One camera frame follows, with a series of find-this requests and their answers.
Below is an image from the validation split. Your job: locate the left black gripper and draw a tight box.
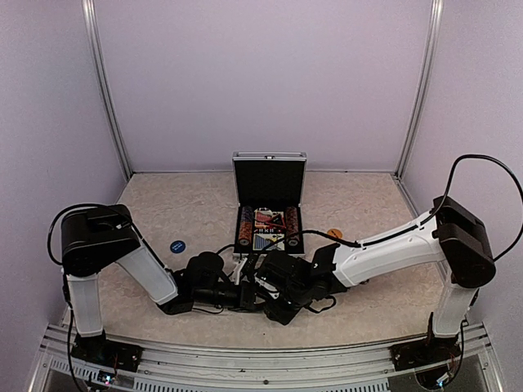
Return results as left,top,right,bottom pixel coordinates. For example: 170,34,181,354
194,281,270,313

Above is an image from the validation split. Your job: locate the blue round button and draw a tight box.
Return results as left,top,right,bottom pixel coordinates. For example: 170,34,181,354
169,240,186,254

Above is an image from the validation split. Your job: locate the black red triangular button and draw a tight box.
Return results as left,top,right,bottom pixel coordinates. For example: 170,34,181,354
266,213,286,229

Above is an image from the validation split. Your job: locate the aluminium poker case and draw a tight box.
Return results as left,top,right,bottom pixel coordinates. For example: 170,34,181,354
232,152,307,258

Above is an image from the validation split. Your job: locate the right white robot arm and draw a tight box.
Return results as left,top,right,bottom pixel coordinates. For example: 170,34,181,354
256,196,496,363

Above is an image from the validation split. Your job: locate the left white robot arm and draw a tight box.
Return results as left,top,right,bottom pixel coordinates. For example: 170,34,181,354
56,203,256,363

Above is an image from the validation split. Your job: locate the blue card deck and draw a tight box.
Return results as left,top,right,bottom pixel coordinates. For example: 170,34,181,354
253,233,284,252

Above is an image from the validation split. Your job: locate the left chip row in case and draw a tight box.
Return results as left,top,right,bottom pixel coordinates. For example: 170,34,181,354
238,206,253,247

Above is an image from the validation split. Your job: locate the chip row in case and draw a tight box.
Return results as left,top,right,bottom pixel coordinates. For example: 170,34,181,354
285,207,300,247
238,206,253,247

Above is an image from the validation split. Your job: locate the orange round button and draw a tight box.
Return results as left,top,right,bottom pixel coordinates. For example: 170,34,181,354
327,229,343,238

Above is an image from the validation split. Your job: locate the right chip row in case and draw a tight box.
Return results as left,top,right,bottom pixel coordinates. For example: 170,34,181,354
285,207,300,247

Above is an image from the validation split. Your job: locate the red card deck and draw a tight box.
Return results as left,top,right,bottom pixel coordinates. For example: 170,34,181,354
254,208,284,229

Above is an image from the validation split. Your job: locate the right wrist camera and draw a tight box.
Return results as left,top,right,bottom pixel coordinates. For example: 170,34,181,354
256,251,312,298

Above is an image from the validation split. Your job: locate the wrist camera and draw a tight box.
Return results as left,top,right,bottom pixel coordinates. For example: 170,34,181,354
231,253,260,286
256,251,312,298

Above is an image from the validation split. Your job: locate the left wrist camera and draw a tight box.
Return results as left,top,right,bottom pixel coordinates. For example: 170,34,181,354
231,253,260,286

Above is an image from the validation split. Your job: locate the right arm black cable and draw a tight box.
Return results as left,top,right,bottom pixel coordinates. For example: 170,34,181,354
297,154,523,262

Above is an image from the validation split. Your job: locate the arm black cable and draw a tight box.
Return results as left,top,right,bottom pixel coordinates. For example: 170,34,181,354
45,203,136,266
297,154,523,262

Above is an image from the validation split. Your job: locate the front aluminium rail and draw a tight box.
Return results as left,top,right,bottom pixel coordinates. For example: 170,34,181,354
25,324,507,391

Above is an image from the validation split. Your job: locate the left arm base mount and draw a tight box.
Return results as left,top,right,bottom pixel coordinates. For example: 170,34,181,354
71,331,143,372

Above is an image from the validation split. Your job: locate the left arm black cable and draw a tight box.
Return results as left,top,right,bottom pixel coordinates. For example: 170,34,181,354
45,203,136,266

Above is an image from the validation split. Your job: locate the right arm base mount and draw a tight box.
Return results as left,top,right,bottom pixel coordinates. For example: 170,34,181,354
389,313,463,372

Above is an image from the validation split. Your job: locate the left aluminium frame post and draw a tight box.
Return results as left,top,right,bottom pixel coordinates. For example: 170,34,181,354
81,0,134,182

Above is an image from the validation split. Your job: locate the aluminium frame post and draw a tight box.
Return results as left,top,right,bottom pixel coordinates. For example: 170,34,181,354
81,0,134,182
395,0,445,181

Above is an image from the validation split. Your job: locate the right aluminium frame post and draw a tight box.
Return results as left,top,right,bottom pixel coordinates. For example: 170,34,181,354
395,0,445,181

